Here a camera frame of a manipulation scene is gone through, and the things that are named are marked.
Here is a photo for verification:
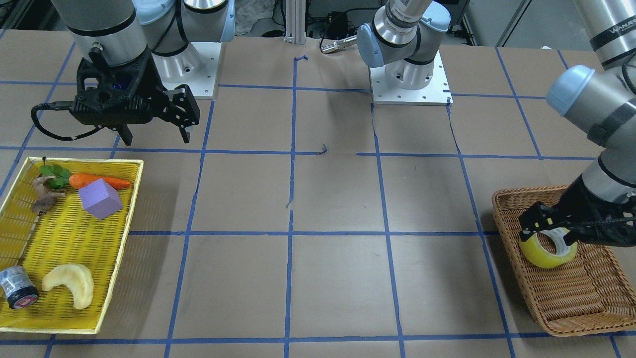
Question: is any brown wicker basket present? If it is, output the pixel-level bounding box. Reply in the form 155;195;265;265
491;185;636;336

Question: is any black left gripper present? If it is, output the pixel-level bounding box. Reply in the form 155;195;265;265
519;178;636;247

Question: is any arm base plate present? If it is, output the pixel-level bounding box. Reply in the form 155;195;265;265
369;51;454;106
153;42;223;99

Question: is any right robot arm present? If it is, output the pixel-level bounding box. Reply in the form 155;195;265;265
30;0;236;145

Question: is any pale croissant toy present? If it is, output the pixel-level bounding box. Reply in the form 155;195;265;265
41;264;94;310

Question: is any yellow clear tape roll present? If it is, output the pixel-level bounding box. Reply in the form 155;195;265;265
519;227;578;269

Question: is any small black labelled can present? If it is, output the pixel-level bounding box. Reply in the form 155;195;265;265
0;266;39;310

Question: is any yellow woven tray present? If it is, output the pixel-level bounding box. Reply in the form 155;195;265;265
0;157;145;335

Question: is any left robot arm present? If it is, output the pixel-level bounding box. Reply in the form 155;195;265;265
357;0;636;247

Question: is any brown toy animal figure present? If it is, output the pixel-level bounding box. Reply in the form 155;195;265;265
31;175;67;214

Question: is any orange toy carrot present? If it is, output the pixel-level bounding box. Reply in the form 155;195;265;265
69;173;133;190

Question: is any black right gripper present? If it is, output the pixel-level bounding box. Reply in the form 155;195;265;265
70;47;200;146

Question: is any purple foam cube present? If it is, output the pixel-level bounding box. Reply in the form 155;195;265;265
78;179;123;220

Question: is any aluminium frame post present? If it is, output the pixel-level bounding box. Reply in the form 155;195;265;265
284;0;307;47

